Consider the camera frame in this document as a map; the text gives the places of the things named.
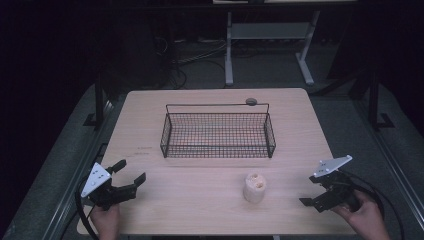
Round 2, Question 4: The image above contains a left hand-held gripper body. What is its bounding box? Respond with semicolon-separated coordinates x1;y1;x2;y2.
80;162;138;212

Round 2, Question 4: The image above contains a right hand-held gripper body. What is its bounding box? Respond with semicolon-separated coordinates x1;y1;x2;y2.
308;154;362;214

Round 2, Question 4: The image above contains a person's left hand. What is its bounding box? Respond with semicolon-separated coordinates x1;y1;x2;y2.
89;203;122;240

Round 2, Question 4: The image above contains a person's right hand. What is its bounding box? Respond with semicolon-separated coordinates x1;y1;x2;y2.
331;189;392;240

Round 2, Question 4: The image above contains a beige loofah piece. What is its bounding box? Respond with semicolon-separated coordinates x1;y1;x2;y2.
242;172;268;205

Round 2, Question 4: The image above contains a black metal stand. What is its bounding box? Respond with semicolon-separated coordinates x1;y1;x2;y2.
83;71;113;129
364;64;396;132

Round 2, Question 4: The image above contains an aluminium rail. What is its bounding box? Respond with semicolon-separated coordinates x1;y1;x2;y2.
353;99;424;231
41;99;116;240

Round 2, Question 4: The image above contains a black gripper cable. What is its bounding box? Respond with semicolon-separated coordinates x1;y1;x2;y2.
74;175;101;240
339;169;406;240

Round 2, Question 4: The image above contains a black wire basket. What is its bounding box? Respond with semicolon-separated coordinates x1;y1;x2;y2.
159;102;277;160

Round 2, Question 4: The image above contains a bundle of floor cables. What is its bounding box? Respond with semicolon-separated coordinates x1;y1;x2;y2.
151;34;231;90

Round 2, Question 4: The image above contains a white metal table frame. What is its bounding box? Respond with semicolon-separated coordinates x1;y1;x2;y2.
224;9;322;87

